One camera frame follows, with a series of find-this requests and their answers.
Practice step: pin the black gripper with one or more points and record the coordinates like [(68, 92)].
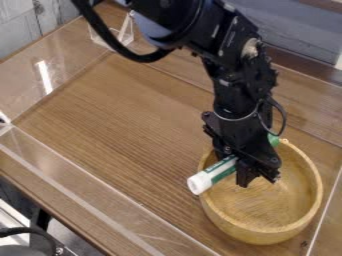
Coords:
[(244, 138)]

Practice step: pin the green and white marker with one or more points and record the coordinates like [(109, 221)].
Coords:
[(212, 171)]

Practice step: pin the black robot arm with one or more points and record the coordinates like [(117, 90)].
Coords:
[(222, 37)]

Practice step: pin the brown wooden bowl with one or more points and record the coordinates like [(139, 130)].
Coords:
[(267, 212)]

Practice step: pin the clear acrylic front wall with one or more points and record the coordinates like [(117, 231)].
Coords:
[(101, 214)]

